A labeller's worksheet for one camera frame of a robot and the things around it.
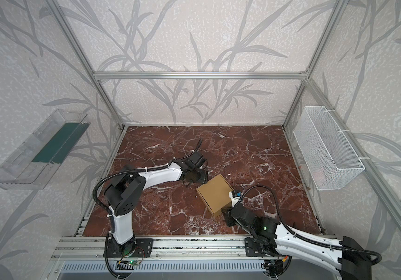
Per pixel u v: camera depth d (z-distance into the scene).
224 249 0.75
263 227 0.59
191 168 0.72
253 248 0.73
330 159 0.62
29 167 0.63
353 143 0.64
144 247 0.73
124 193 0.49
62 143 0.64
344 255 0.46
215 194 0.85
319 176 0.73
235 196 0.72
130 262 0.71
